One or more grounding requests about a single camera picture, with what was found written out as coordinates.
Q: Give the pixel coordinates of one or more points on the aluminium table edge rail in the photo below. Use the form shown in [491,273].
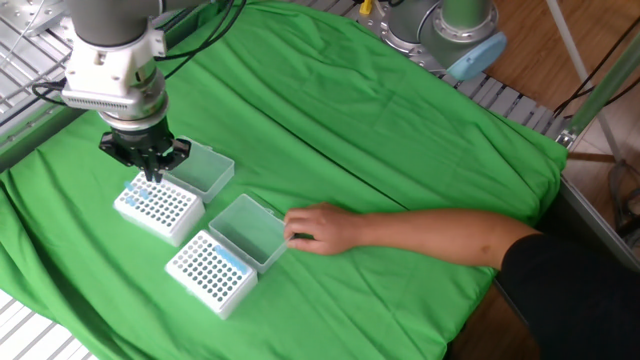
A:
[600,226]

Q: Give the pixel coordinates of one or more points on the green table cloth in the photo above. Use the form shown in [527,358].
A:
[375,150]

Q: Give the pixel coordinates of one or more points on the green frame post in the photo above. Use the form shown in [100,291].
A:
[605,85]

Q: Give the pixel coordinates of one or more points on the white pipette tip box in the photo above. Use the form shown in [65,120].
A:
[235,297]
[145,227]

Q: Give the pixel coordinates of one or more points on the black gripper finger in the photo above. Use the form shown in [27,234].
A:
[176,154]
[149,167]

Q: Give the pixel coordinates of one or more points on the bare person hand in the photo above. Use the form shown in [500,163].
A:
[325,230]

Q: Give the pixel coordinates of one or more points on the aluminium corner bracket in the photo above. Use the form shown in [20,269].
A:
[566,139]

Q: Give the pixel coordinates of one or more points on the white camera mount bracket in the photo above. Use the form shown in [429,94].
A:
[105,75]

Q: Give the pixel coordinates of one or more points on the black shirt sleeve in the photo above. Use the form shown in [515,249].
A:
[575,310]

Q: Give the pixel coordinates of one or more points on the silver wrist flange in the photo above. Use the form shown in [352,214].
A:
[150,100]

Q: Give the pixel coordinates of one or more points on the white pole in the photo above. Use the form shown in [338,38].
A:
[575,55]

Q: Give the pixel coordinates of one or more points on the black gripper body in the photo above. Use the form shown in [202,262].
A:
[137,145]

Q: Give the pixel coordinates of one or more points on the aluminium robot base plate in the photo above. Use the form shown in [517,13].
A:
[430,62]

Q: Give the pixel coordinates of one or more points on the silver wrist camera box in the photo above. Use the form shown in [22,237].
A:
[100,102]

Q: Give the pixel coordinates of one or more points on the perforated aluminium plate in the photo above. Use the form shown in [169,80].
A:
[25,12]

